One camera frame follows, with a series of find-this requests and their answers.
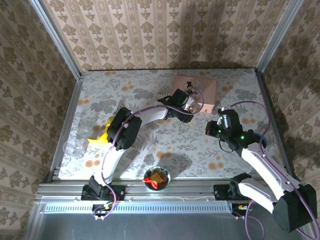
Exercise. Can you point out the pink tin box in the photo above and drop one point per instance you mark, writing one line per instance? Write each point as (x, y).
(207, 90)

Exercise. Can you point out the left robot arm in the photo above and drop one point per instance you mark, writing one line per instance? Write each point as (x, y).
(125, 130)

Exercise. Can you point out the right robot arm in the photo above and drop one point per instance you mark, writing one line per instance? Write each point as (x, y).
(292, 210)

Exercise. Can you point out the blue round object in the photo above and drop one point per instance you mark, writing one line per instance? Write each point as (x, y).
(263, 141)

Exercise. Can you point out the glass bowl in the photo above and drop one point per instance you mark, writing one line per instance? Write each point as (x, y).
(163, 183)

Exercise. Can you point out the yellow candy wrapper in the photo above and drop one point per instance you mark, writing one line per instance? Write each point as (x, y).
(156, 176)

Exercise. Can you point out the red candy wrapper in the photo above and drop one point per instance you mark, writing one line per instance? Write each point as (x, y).
(150, 182)

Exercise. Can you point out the yellow toy banana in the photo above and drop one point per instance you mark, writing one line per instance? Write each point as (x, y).
(100, 141)

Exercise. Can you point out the grey metal sheet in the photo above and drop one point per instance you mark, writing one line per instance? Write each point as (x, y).
(162, 227)

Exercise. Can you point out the clear plastic cup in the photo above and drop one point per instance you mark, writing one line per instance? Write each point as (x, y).
(73, 148)

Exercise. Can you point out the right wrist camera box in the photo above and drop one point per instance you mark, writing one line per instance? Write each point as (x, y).
(223, 120)

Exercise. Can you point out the aluminium table side rail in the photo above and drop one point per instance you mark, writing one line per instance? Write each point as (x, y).
(72, 107)
(272, 100)

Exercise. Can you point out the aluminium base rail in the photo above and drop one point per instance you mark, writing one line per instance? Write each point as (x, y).
(190, 188)

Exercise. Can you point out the aluminium frame post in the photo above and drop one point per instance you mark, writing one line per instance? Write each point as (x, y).
(277, 37)
(55, 37)

